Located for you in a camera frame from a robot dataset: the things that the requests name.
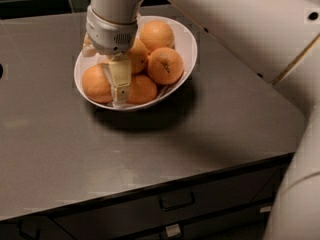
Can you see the large orange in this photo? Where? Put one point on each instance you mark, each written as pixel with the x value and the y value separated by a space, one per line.
pixel 138 56

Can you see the orange front left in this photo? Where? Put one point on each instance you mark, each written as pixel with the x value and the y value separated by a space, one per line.
pixel 95 84

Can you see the white oval bowl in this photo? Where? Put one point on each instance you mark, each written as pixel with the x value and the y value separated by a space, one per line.
pixel 185 45

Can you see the orange back right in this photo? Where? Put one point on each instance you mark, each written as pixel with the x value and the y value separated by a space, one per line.
pixel 157 34

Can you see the orange front centre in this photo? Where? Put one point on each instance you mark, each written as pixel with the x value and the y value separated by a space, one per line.
pixel 142 90

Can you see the upper drawer handle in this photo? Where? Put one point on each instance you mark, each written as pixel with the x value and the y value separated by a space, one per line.
pixel 176 200

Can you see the left drawer handle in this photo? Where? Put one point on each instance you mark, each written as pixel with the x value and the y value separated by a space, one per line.
pixel 27 230

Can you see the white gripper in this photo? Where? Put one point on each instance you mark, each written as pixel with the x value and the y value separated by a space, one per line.
pixel 108 37

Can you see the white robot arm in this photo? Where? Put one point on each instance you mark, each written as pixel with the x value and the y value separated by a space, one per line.
pixel 279 38

